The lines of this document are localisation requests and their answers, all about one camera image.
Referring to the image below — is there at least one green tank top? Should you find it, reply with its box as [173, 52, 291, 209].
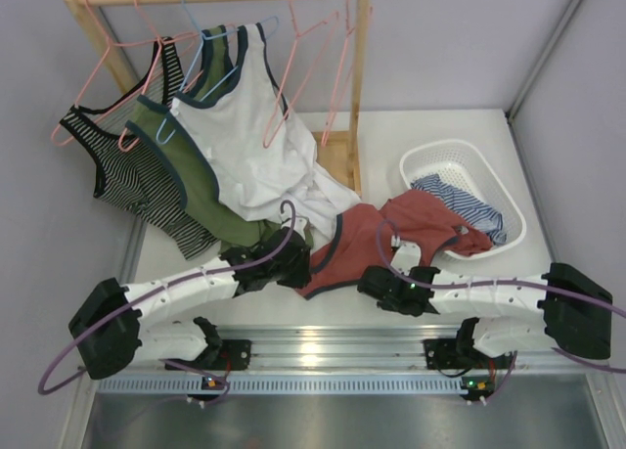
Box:
[126, 25, 281, 250]

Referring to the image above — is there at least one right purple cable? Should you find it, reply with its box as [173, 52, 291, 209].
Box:
[375, 218, 626, 405]

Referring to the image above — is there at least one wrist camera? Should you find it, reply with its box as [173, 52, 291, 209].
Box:
[281, 215, 310, 238]
[391, 237, 422, 274]

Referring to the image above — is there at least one red tank top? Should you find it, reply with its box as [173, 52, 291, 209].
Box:
[296, 190, 492, 299]

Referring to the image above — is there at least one black white striped tank top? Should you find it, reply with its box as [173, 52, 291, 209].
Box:
[60, 45, 217, 260]

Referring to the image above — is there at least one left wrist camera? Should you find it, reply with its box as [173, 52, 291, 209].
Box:
[281, 215, 310, 238]

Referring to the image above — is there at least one white plastic laundry basket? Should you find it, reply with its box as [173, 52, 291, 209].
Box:
[399, 139, 526, 260]

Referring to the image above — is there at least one blue wire hanger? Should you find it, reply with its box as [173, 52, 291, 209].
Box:
[156, 0, 280, 145]

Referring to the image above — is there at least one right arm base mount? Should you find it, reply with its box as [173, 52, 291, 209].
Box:
[423, 318, 513, 378]

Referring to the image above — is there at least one wooden clothes rack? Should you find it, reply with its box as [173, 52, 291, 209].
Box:
[64, 0, 372, 194]

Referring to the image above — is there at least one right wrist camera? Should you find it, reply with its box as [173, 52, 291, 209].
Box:
[391, 237, 422, 274]

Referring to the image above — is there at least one aluminium mounting rail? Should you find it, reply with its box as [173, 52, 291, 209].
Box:
[80, 324, 610, 372]

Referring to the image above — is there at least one slotted cable duct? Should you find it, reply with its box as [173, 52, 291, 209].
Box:
[97, 373, 493, 396]

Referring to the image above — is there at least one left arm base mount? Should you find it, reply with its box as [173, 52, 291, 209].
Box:
[165, 317, 251, 372]

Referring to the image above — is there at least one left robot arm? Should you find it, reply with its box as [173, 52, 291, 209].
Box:
[68, 224, 311, 381]

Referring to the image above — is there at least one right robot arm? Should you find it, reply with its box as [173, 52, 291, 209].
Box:
[357, 263, 613, 368]

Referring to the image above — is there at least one blue striped garment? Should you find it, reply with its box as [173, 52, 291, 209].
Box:
[410, 174, 508, 247]

